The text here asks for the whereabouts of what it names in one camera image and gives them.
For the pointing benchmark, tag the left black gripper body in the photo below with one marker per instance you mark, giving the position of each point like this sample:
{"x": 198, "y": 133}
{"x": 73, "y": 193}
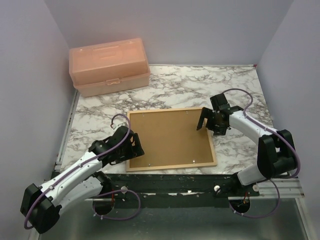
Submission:
{"x": 130, "y": 151}

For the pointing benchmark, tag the light wooden picture frame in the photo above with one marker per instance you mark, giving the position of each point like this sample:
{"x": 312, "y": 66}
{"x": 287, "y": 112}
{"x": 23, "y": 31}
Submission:
{"x": 170, "y": 168}

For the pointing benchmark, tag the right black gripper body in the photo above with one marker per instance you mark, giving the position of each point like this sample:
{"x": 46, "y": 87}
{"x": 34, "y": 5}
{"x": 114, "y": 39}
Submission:
{"x": 214, "y": 124}

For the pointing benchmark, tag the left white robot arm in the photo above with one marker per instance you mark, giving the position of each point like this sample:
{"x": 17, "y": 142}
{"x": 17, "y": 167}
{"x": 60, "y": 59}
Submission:
{"x": 43, "y": 205}

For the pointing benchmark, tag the pink translucent plastic box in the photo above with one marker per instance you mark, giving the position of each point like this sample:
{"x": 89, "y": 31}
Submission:
{"x": 109, "y": 67}

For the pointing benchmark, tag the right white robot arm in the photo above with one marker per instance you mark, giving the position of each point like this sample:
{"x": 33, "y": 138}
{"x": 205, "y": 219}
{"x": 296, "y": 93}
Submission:
{"x": 276, "y": 152}

